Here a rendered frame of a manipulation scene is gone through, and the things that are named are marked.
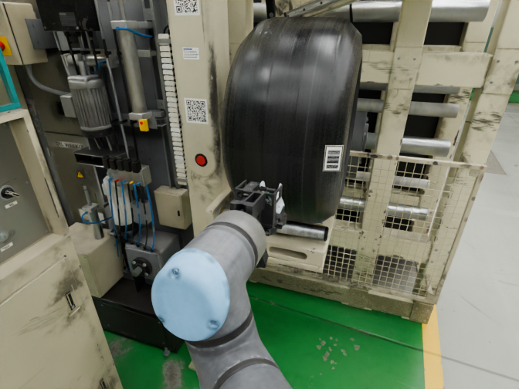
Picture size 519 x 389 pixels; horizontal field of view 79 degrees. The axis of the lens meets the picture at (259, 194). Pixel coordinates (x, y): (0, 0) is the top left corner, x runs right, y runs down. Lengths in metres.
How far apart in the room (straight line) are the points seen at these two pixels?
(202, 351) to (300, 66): 0.58
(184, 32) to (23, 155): 0.54
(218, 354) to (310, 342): 1.44
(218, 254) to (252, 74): 0.48
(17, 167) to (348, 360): 1.56
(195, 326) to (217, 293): 0.05
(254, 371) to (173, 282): 0.13
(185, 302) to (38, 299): 0.78
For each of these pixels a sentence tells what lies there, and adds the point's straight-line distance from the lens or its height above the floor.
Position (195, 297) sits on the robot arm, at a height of 1.20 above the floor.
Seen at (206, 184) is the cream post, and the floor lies 0.97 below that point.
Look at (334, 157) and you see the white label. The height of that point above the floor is 1.20.
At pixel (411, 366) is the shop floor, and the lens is 1.88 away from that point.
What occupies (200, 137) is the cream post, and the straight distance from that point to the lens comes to 1.03.
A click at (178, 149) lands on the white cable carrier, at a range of 1.10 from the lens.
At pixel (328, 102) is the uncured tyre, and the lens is 0.71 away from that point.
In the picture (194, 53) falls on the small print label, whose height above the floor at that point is 1.38.
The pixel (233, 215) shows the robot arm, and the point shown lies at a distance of 0.45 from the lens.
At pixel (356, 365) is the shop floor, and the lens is 1.80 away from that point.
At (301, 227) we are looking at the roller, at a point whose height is 0.92.
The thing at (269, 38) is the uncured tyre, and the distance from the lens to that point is 0.82.
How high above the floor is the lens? 1.45
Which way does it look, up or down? 28 degrees down
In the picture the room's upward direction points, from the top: straight up
